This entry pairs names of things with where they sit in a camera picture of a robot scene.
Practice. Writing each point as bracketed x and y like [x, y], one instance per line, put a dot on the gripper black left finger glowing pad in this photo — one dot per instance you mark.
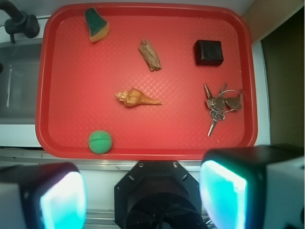
[49, 196]

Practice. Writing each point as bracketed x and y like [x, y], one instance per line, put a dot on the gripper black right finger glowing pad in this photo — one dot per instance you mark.
[259, 187]

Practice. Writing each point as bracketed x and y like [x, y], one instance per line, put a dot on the green and yellow sponge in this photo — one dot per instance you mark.
[98, 26]

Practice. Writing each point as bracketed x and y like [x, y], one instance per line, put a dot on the green foam ball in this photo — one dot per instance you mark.
[100, 142]

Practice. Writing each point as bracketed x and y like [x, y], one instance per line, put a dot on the bunch of silver keys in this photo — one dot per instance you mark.
[227, 100]

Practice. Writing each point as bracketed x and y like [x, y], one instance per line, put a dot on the grey sink basin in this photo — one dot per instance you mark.
[19, 71]

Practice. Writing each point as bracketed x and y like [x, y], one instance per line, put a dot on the tan conch seashell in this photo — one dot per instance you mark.
[135, 97]

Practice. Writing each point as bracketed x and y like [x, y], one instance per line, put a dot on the red plastic tray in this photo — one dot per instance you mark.
[78, 80]

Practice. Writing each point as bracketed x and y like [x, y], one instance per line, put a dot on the black rectangular block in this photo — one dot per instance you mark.
[208, 52]

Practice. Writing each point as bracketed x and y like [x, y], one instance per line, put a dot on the brown driftwood piece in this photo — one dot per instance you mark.
[149, 55]

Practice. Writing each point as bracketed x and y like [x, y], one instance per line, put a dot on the grey sink faucet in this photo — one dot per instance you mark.
[19, 21]

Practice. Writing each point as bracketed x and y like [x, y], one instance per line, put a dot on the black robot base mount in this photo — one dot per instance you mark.
[158, 195]

